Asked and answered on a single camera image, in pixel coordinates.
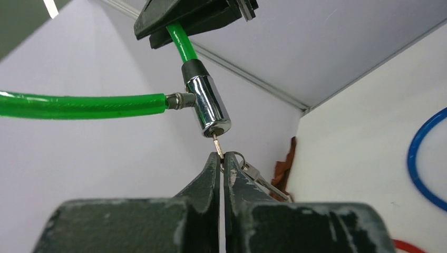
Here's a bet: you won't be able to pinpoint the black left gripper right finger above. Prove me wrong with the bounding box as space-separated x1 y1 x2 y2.
223 152 395 252

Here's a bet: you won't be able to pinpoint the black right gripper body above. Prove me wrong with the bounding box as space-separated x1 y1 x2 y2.
237 0 259 21

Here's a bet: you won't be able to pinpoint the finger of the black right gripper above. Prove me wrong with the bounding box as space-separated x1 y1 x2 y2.
149 7 242 49
134 0 238 40

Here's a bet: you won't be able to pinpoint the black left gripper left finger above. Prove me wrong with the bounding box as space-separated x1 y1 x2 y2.
33 152 220 252

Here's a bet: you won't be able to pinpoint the green cable lock keys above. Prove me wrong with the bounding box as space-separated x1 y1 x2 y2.
212 133 292 203

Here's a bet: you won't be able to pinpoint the red cable lock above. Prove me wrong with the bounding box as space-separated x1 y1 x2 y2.
393 239 426 253

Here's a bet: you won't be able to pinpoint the green cable lock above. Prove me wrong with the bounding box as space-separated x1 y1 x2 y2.
1 23 231 139

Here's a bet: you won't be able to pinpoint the blue cable lock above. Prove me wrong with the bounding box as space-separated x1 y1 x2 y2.
406 106 447 212

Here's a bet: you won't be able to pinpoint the brown crumpled cloth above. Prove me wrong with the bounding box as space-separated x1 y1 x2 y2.
270 137 297 202

